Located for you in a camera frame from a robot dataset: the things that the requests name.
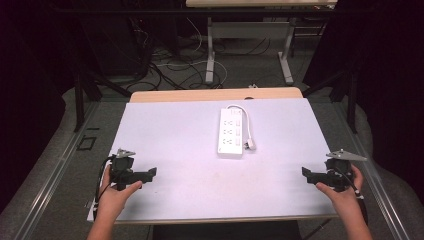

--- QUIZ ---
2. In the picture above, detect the white-legged desk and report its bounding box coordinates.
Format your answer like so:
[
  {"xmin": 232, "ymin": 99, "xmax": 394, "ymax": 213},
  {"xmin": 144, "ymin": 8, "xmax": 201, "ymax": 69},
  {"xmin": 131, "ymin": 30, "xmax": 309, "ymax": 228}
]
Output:
[{"xmin": 185, "ymin": 0, "xmax": 338, "ymax": 86}]

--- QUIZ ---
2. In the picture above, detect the black metal stand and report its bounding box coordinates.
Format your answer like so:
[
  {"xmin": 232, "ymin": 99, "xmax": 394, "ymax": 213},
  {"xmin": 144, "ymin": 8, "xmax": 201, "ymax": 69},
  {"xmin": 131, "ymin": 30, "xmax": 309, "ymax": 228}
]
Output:
[
  {"xmin": 302, "ymin": 66, "xmax": 360, "ymax": 135},
  {"xmin": 73, "ymin": 66, "xmax": 133, "ymax": 133}
]

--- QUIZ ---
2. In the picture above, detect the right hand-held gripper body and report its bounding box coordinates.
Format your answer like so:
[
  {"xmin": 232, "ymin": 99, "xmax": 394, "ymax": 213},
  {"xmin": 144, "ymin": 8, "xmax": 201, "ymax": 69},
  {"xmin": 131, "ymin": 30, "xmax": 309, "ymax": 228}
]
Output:
[{"xmin": 324, "ymin": 148, "xmax": 368, "ymax": 193}]

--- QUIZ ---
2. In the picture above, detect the aluminium floor rail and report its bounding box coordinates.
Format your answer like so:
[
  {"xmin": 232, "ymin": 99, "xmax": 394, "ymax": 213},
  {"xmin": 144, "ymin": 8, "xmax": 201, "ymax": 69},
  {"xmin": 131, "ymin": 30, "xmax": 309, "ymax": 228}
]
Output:
[
  {"xmin": 12, "ymin": 101, "xmax": 101, "ymax": 240},
  {"xmin": 333, "ymin": 101, "xmax": 413, "ymax": 240}
]

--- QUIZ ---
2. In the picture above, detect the black floor socket frame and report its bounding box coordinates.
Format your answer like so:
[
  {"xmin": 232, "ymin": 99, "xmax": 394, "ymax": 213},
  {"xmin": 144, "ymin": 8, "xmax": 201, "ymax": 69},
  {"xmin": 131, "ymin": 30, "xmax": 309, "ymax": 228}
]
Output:
[{"xmin": 76, "ymin": 135, "xmax": 98, "ymax": 152}]

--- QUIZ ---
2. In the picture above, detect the white floor cable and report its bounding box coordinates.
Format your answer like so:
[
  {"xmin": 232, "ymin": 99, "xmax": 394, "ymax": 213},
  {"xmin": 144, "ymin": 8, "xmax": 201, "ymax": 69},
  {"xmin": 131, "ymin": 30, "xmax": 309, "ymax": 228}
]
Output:
[{"xmin": 155, "ymin": 17, "xmax": 229, "ymax": 89}]

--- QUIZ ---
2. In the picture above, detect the person's left hand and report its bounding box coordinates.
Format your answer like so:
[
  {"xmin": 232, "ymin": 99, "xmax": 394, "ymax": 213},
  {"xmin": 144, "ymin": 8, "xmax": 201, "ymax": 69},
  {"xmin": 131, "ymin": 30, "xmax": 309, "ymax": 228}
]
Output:
[{"xmin": 95, "ymin": 164, "xmax": 144, "ymax": 222}]

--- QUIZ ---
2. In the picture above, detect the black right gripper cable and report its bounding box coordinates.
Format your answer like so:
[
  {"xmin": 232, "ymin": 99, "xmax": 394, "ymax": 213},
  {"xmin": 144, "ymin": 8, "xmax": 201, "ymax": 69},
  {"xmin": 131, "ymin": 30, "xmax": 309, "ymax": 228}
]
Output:
[{"xmin": 333, "ymin": 166, "xmax": 369, "ymax": 228}]

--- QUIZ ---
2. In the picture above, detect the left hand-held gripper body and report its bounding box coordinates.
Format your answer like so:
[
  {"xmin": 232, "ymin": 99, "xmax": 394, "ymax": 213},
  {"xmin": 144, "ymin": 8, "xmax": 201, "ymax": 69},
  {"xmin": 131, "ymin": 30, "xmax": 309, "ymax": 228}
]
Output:
[{"xmin": 109, "ymin": 148, "xmax": 138, "ymax": 192}]

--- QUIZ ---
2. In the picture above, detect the pale lilac table mat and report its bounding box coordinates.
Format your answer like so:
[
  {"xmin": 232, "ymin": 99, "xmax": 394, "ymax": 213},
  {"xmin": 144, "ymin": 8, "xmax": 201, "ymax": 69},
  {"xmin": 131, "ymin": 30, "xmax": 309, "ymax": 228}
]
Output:
[{"xmin": 86, "ymin": 97, "xmax": 338, "ymax": 225}]

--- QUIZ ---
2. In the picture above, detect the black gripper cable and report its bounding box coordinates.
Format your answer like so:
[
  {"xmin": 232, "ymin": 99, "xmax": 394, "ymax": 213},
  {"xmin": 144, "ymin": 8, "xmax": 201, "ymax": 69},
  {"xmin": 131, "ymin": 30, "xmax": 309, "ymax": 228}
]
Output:
[
  {"xmin": 333, "ymin": 166, "xmax": 369, "ymax": 228},
  {"xmin": 93, "ymin": 155, "xmax": 115, "ymax": 218}
]

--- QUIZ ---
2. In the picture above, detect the white power strip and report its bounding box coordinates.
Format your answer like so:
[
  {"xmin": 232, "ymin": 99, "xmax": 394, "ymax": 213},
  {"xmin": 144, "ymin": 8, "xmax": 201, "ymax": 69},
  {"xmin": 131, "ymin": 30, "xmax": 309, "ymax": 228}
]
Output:
[{"xmin": 216, "ymin": 107, "xmax": 245, "ymax": 160}]

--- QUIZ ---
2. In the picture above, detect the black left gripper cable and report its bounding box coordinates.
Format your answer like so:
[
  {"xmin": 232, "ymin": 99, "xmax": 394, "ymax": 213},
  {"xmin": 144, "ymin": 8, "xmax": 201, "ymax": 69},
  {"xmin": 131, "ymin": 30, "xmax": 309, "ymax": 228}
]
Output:
[{"xmin": 93, "ymin": 155, "xmax": 115, "ymax": 218}]

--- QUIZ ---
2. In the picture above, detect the white power strip cable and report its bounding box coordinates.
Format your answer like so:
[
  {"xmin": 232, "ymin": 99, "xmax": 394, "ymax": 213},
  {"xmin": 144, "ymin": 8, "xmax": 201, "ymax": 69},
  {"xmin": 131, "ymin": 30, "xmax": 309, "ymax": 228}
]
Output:
[{"xmin": 225, "ymin": 104, "xmax": 254, "ymax": 143}]

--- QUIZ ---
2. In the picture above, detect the person's right hand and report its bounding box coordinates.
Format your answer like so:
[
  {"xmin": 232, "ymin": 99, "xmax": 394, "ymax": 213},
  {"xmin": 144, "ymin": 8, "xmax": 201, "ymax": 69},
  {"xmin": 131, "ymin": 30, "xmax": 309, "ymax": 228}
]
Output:
[{"xmin": 315, "ymin": 164, "xmax": 365, "ymax": 222}]

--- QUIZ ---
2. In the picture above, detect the dark computer tower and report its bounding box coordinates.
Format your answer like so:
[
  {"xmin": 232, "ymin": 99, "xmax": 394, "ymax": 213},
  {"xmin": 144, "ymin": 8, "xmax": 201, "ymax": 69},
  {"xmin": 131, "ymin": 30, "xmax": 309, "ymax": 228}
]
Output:
[{"xmin": 81, "ymin": 14, "xmax": 153, "ymax": 78}]

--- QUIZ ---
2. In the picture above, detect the black floor cable bundle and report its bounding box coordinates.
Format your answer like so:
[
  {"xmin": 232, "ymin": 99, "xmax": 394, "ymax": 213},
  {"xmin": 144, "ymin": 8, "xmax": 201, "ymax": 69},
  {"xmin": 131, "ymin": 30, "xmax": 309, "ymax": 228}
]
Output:
[{"xmin": 123, "ymin": 36, "xmax": 221, "ymax": 92}]

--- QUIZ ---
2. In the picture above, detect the wooden table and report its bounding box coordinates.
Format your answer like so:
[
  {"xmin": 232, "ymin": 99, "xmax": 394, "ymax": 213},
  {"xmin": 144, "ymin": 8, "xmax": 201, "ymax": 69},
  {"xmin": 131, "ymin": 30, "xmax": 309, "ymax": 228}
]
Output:
[{"xmin": 128, "ymin": 86, "xmax": 304, "ymax": 104}]

